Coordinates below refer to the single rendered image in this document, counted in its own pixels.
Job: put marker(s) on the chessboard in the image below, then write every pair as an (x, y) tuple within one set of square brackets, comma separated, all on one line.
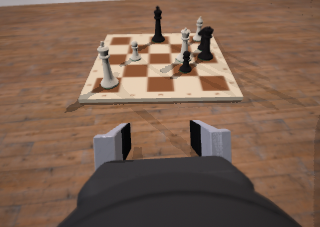
[(157, 76)]

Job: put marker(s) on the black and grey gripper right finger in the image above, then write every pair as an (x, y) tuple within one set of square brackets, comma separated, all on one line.
[(207, 140)]

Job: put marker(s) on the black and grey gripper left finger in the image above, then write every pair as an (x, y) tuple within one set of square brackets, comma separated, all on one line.
[(115, 145)]

